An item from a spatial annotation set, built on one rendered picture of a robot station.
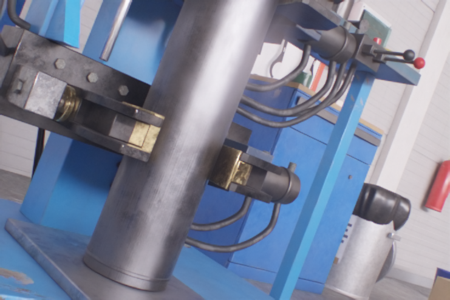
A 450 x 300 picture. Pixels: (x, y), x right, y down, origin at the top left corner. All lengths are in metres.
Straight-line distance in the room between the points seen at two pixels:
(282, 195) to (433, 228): 4.63
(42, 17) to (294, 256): 1.38
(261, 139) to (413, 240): 3.50
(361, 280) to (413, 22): 2.53
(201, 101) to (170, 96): 0.07
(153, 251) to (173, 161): 0.21
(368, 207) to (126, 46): 2.12
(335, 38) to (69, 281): 1.03
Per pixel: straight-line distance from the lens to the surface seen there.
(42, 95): 1.32
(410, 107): 5.39
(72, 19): 1.42
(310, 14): 1.52
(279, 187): 1.78
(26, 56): 1.44
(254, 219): 2.80
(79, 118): 1.37
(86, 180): 1.81
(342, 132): 2.38
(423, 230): 6.21
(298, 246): 2.38
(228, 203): 2.88
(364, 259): 3.63
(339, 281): 3.63
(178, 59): 1.39
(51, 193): 1.78
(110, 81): 1.53
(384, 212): 3.58
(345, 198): 3.21
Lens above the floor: 0.50
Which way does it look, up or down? 1 degrees up
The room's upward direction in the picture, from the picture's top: 21 degrees clockwise
